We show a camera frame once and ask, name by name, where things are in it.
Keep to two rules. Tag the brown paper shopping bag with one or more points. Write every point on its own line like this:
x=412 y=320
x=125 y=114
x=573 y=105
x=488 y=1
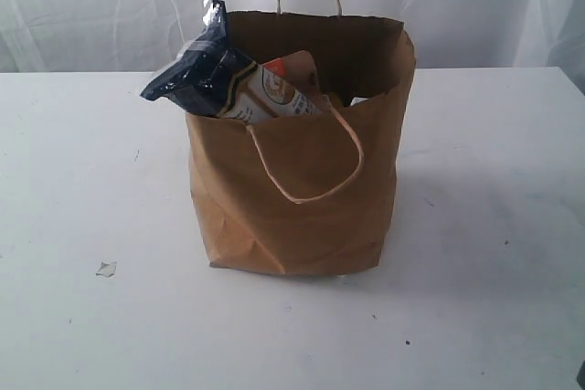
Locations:
x=308 y=195

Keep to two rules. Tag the brown kraft stand-up pouch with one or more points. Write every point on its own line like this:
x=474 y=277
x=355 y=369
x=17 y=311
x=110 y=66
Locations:
x=300 y=71

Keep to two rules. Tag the dark blue noodle packet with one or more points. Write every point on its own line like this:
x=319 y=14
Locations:
x=211 y=78

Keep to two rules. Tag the small blue white milk carton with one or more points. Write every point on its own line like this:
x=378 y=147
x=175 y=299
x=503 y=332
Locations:
x=357 y=100

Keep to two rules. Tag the small torn label scrap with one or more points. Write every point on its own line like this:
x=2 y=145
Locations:
x=106 y=269

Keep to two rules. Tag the white backdrop curtain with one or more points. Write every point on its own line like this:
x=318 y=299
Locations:
x=105 y=11

